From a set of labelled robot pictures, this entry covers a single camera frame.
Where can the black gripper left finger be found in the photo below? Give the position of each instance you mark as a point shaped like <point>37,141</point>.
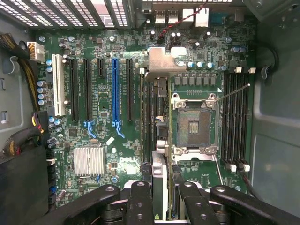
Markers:
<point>139,206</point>

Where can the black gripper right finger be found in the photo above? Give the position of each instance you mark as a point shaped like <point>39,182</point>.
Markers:
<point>199,208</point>

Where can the metal socket cover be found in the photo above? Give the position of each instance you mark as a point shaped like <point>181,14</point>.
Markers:
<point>194,158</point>

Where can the green motherboard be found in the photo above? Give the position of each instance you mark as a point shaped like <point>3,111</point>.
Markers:
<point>131,140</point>

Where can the silver chipset heatsink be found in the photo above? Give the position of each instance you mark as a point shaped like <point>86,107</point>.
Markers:
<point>89,161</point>

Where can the CPU socket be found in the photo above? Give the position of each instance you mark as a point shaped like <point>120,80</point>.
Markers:
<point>193,126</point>

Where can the black RAM slot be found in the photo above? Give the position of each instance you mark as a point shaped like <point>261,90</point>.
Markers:
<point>245,129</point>
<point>152,110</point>
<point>232,129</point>
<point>238,129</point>
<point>225,129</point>
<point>147,122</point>

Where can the black open PC case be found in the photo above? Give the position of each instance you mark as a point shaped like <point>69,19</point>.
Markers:
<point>276,140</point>

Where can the black plastic shroud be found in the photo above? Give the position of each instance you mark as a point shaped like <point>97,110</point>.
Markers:
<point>23,187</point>

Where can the blue expansion slot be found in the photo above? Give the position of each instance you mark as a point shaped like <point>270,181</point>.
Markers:
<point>115,90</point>

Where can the thin locking lever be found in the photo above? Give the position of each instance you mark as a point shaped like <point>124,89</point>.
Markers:
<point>233,93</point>

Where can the short black expansion slot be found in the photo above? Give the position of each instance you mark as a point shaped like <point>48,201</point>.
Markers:
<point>101,68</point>

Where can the white expansion slot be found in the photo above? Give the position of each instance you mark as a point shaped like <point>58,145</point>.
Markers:
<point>58,86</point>

